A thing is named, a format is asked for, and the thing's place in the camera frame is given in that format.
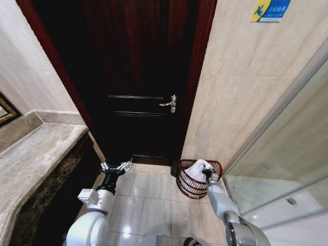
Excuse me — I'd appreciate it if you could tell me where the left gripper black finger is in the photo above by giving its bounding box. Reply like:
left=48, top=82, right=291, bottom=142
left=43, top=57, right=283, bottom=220
left=116, top=157, right=134, bottom=173
left=98, top=160, right=110, bottom=176

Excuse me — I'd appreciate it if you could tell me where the red wicker hamper basket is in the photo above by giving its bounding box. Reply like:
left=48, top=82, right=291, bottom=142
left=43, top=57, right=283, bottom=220
left=176, top=158, right=223, bottom=199

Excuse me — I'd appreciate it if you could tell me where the blue and yellow wall sign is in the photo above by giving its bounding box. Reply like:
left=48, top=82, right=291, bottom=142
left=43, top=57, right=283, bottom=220
left=250, top=0, right=292, bottom=24

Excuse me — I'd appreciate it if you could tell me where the glass shower door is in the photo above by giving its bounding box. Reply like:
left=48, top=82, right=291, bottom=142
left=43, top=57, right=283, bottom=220
left=222, top=37, right=328, bottom=231

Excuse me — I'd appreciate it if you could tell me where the dark framed mirror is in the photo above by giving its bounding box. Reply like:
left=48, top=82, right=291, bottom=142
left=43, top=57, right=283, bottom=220
left=0, top=91, right=23, bottom=129

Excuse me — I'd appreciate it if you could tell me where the reddish brown door frame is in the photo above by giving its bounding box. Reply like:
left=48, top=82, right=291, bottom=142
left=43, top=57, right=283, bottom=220
left=15, top=0, right=218, bottom=178

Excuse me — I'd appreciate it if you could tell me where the white used towel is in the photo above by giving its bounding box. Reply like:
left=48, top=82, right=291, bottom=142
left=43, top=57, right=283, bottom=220
left=186, top=158, right=216, bottom=184

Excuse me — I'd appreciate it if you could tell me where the black ribbed robot part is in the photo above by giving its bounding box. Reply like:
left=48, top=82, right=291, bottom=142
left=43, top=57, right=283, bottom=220
left=182, top=237, right=203, bottom=246

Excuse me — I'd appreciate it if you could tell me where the dark wooden door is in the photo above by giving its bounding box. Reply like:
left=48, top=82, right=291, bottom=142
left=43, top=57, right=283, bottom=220
left=32, top=0, right=203, bottom=167

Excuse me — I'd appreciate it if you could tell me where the marble vanity counter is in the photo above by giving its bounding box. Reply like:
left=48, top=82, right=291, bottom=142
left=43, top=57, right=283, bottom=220
left=0, top=109, right=104, bottom=246

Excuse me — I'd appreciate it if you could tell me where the silver door handle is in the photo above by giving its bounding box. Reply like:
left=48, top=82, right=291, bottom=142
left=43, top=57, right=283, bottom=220
left=158, top=94, right=177, bottom=114

